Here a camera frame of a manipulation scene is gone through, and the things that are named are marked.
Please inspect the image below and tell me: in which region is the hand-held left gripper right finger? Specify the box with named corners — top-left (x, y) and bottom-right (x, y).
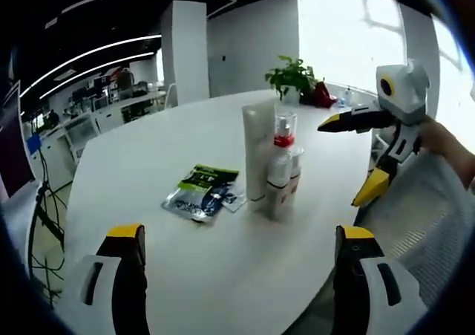
top-left (332, 224), bottom-right (430, 335)

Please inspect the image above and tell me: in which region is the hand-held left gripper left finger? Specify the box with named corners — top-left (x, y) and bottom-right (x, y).
top-left (65, 223), bottom-right (149, 335)

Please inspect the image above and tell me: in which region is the small white skincare bottle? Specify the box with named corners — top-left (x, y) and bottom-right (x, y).
top-left (287, 146), bottom-right (306, 203)

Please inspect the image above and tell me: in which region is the clear-capped red-collared skincare spray bottle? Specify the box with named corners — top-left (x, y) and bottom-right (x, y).
top-left (265, 112), bottom-right (298, 218)

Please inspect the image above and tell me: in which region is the large white skincare tube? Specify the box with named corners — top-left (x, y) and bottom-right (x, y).
top-left (240, 99), bottom-right (278, 213)

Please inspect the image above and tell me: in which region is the small blue white skincare sachet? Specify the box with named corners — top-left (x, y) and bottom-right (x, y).
top-left (221, 189), bottom-right (248, 215)

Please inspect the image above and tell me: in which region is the green silver skincare sachet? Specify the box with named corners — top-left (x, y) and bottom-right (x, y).
top-left (161, 163), bottom-right (240, 223)

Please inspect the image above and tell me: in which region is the clear sanitizer bottle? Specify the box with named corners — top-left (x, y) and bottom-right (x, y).
top-left (339, 85), bottom-right (356, 108)

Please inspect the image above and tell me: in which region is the person's right hand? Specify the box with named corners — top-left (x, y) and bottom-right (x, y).
top-left (419, 117), bottom-right (464, 166)

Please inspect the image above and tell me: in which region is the red bag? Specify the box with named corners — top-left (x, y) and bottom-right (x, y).
top-left (299, 81), bottom-right (339, 109)

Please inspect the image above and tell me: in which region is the white mesh office chair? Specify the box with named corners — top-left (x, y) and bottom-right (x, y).
top-left (352, 145), bottom-right (475, 308)

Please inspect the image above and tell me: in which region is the potted green plant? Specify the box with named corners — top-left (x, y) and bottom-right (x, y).
top-left (263, 55), bottom-right (317, 105)

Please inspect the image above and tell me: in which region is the computer monitor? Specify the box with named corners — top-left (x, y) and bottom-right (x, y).
top-left (0, 80), bottom-right (37, 199)

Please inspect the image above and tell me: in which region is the row of white office desks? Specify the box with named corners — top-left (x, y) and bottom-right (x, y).
top-left (22, 89), bottom-right (168, 165)

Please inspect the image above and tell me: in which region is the ceiling light strip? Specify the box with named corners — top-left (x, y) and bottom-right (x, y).
top-left (20, 33), bottom-right (163, 99)
top-left (39, 51), bottom-right (156, 100)

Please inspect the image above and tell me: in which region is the bundle of black floor cables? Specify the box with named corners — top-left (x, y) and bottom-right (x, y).
top-left (28, 149), bottom-right (72, 303)

